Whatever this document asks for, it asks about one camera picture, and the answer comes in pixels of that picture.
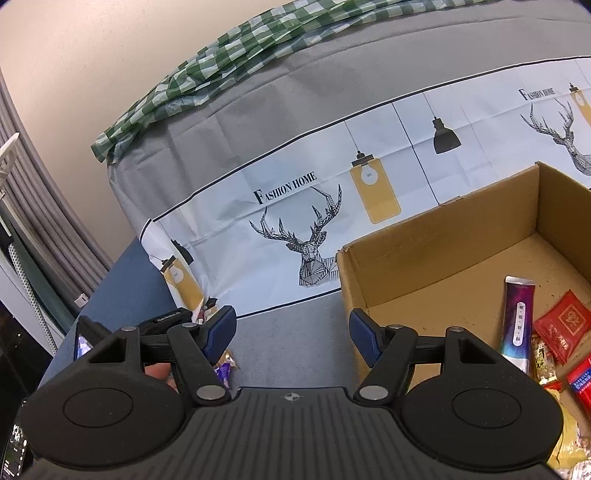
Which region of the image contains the purple white stick sachet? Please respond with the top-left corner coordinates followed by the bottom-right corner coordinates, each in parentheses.
top-left (500, 276), bottom-right (536, 376)

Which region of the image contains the grey curtain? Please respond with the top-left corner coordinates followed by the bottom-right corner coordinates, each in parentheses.
top-left (0, 69), bottom-right (114, 356)

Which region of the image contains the brown cardboard box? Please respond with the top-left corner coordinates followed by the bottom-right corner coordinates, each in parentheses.
top-left (336, 161), bottom-right (591, 480)

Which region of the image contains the black device with screen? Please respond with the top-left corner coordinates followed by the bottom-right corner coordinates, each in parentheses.
top-left (0, 399), bottom-right (35, 480)

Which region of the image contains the person's left hand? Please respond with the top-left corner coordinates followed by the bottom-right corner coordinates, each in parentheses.
top-left (143, 364), bottom-right (180, 394)

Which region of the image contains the gold stick snack packet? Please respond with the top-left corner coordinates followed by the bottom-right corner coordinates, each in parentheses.
top-left (531, 336), bottom-right (556, 385)

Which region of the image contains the green checked cloth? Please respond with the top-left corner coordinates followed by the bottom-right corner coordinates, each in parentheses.
top-left (90, 0), bottom-right (497, 164)

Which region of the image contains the purple gold candy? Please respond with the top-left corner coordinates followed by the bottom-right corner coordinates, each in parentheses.
top-left (215, 352), bottom-right (240, 389)

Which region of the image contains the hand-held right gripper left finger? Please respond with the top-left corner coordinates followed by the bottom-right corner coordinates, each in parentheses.
top-left (76, 305), bottom-right (237, 403)

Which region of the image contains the white braided hose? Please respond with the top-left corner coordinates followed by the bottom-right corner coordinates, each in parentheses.
top-left (9, 244), bottom-right (58, 354)

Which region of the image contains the white plastic rack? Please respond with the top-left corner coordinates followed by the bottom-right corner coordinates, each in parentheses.
top-left (0, 133), bottom-right (20, 199)

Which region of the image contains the large red snack packet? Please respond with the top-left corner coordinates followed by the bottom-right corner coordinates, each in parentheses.
top-left (566, 355), bottom-right (591, 418)

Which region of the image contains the round peanut brittle packet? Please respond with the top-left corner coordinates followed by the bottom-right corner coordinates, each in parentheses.
top-left (547, 401), bottom-right (591, 469)

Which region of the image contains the red square snack packet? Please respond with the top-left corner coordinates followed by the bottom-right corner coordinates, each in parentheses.
top-left (533, 290), bottom-right (591, 365)

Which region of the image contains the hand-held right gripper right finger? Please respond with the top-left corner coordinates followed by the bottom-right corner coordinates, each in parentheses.
top-left (348, 308), bottom-right (517, 403)

